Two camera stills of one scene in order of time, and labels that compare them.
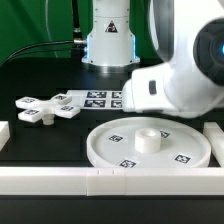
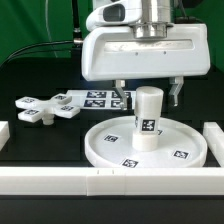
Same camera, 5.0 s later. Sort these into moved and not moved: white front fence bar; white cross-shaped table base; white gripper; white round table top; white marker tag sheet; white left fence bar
Moved: white round table top; white gripper
Not moved: white front fence bar; white marker tag sheet; white left fence bar; white cross-shaped table base
